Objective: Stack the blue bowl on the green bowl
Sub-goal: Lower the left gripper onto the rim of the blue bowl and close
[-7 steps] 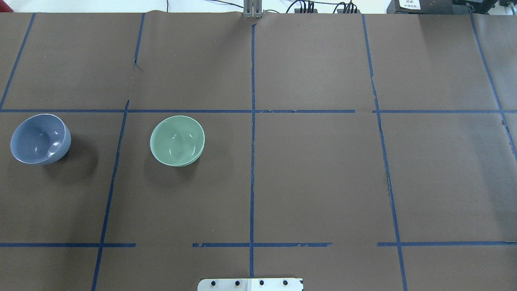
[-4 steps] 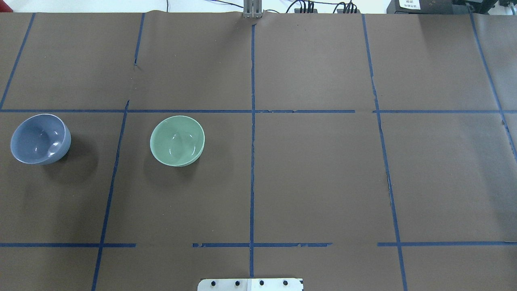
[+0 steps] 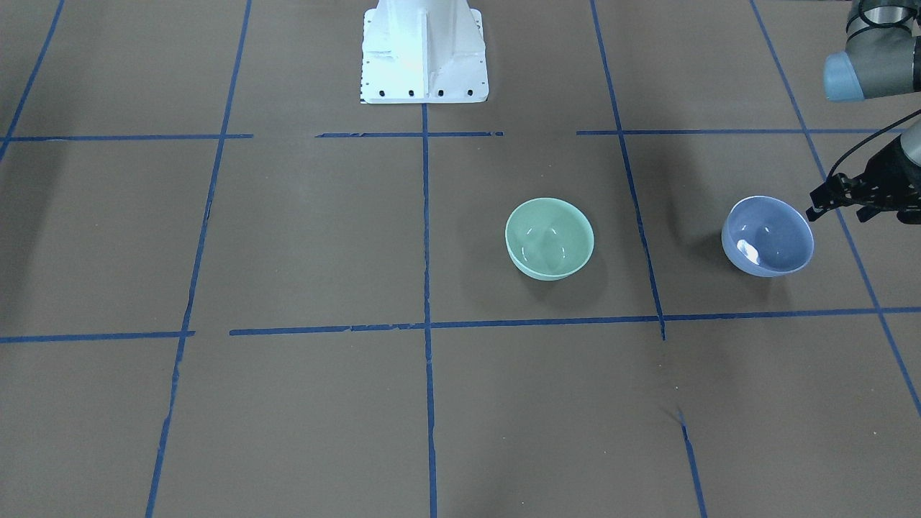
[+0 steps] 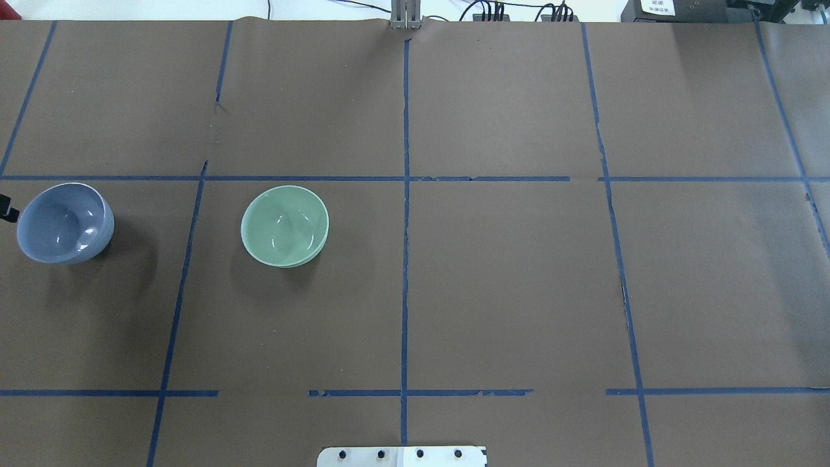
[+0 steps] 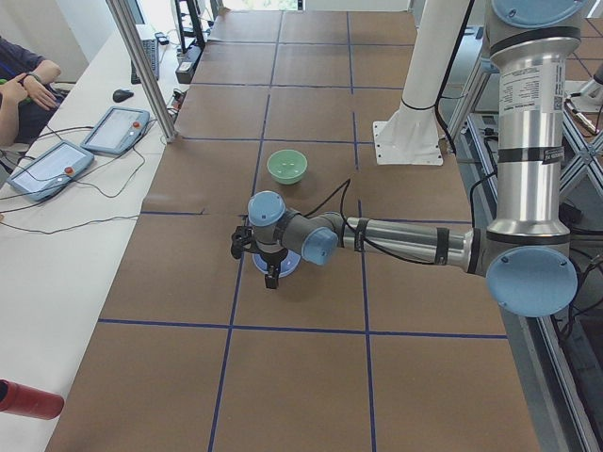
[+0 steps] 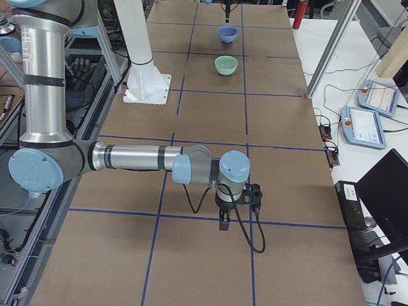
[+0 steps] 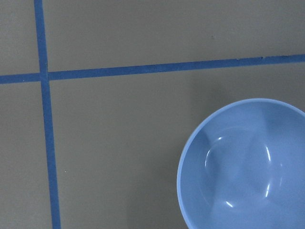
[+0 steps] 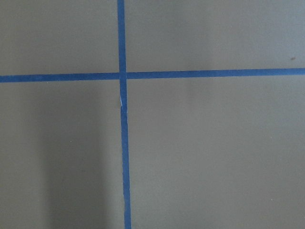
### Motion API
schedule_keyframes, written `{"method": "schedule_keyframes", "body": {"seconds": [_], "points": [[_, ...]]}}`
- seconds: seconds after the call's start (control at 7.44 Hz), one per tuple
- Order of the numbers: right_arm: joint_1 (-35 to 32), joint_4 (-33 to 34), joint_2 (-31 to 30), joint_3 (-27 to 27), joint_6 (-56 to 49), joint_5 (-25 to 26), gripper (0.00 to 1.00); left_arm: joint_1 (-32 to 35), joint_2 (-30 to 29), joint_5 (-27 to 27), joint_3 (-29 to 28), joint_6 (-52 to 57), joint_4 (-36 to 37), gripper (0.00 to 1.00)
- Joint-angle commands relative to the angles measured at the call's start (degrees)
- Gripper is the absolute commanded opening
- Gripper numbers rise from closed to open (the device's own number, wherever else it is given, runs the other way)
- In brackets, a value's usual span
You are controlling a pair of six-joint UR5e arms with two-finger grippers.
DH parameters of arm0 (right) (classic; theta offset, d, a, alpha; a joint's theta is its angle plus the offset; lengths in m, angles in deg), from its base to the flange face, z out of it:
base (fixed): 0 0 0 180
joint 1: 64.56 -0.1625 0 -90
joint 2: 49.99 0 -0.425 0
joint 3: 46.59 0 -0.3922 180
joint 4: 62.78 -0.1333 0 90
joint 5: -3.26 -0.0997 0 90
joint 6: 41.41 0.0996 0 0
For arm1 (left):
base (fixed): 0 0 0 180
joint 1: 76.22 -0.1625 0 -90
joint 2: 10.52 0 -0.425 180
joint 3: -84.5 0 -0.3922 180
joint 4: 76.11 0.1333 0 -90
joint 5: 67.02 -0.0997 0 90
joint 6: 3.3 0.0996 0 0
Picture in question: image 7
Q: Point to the blue bowl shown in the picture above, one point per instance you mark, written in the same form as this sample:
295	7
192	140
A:
243	167

